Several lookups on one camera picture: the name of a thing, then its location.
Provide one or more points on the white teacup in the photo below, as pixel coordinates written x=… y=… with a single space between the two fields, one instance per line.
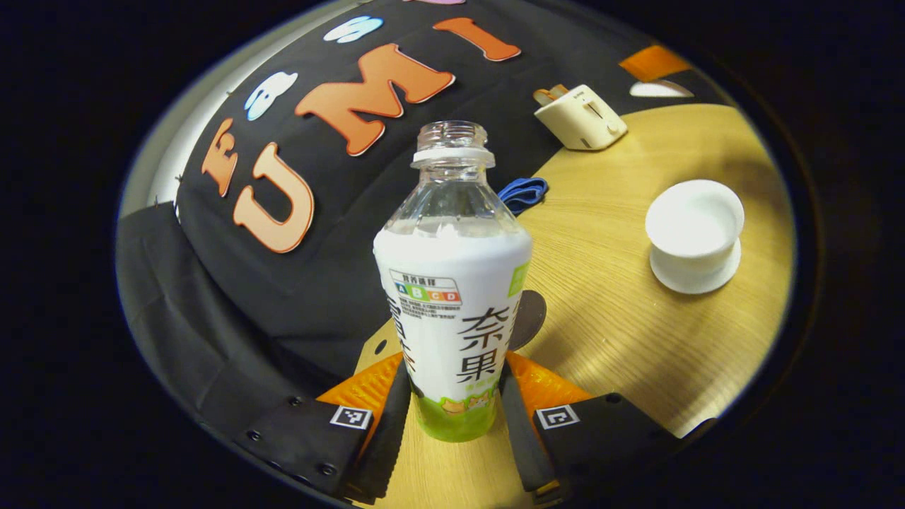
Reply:
x=693 y=226

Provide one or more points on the brown toast slice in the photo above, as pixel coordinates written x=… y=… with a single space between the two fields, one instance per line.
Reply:
x=560 y=90
x=544 y=97

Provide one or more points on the cream toaster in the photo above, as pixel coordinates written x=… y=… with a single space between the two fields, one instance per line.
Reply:
x=583 y=120

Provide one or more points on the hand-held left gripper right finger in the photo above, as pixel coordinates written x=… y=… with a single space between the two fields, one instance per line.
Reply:
x=520 y=438

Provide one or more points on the white saucer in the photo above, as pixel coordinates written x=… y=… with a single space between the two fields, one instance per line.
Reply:
x=696 y=281

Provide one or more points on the blue folded towel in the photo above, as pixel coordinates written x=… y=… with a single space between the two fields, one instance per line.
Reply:
x=523 y=192

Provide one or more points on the dark round coaster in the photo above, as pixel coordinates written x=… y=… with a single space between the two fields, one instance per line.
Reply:
x=530 y=318

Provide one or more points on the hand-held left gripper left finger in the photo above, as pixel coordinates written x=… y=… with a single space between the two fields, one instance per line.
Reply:
x=389 y=438

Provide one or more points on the white green water bottle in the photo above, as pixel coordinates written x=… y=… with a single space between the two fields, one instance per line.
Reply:
x=452 y=283

